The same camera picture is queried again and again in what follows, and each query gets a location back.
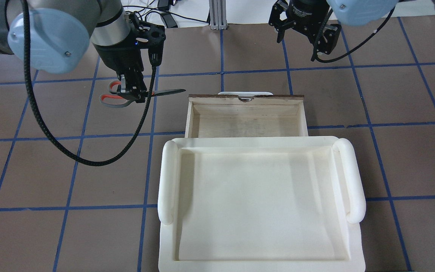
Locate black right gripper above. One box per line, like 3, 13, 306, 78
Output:
269, 0, 330, 43

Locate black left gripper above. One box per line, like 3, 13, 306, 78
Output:
93, 32, 147, 103

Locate black orange scissors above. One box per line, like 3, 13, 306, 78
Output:
99, 80, 186, 108

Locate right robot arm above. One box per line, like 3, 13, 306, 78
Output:
268, 0, 399, 54

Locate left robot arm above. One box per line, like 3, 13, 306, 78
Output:
0, 0, 148, 103

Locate black power adapter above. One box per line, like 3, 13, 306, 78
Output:
157, 0, 178, 29

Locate white plastic tray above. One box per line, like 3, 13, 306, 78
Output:
157, 136, 366, 272

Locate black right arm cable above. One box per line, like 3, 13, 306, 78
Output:
310, 8, 395, 63

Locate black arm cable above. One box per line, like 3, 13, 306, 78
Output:
20, 0, 157, 167
310, 8, 395, 63

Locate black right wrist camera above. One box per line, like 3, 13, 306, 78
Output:
311, 24, 342, 55

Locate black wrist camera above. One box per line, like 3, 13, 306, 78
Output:
128, 13, 166, 67
311, 24, 342, 55

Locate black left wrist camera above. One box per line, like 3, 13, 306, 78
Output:
128, 13, 166, 67

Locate aluminium frame post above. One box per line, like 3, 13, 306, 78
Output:
208, 0, 228, 30

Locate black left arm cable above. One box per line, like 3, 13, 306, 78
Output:
20, 0, 157, 167

